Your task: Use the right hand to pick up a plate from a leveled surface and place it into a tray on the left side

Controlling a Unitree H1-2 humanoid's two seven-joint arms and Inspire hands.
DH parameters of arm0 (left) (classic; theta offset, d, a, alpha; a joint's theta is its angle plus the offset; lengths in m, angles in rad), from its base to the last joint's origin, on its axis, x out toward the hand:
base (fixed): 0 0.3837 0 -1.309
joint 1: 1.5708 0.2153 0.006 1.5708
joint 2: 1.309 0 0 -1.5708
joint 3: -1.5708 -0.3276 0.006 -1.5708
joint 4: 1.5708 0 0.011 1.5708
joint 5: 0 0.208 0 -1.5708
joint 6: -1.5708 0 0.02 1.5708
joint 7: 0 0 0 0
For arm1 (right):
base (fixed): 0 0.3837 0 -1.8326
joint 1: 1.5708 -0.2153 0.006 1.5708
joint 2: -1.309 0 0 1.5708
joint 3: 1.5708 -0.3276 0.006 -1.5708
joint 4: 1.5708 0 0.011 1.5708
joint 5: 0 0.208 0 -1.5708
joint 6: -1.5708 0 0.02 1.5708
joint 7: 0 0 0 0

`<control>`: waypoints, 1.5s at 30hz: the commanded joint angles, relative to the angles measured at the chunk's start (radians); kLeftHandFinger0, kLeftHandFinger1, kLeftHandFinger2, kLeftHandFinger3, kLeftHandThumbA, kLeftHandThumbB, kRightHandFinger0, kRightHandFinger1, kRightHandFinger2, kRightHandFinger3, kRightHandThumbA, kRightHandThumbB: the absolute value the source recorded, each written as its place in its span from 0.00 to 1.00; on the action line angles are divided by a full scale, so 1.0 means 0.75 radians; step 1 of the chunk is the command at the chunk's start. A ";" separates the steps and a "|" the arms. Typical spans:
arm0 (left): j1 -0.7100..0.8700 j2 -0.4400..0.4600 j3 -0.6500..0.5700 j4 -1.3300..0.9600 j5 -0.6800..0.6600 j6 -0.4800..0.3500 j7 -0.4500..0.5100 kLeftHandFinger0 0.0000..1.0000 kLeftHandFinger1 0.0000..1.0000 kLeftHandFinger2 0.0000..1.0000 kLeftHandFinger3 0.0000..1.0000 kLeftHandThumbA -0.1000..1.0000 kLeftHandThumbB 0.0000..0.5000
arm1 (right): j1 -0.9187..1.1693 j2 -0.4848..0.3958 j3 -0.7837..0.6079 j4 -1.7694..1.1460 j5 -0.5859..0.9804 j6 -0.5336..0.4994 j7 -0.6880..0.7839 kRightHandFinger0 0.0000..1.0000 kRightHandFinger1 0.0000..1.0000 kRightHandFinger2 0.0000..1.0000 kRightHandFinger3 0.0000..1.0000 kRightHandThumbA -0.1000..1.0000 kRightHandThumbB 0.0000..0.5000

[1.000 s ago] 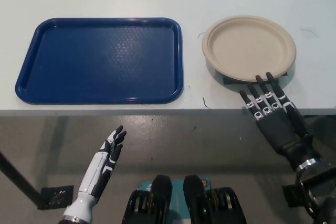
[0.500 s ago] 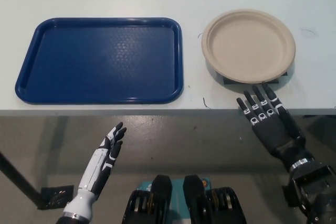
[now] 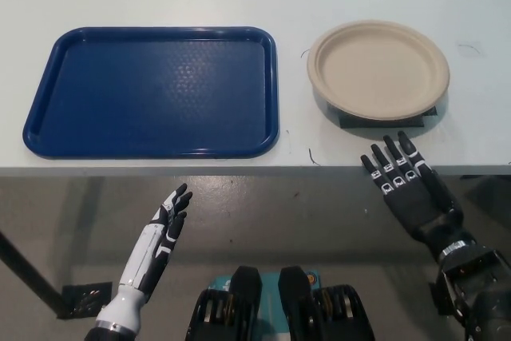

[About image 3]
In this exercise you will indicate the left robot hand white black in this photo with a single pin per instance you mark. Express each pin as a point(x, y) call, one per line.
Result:
point(155, 245)

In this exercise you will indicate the blue plastic tray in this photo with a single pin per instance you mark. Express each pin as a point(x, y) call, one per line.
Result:
point(151, 93)

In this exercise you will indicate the beige paper plate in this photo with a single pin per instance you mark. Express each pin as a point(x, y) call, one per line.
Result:
point(375, 69)

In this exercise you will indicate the right robot hand black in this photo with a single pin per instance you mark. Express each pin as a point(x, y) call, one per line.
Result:
point(419, 205)

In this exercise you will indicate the black table leg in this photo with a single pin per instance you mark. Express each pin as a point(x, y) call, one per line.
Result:
point(28, 265)

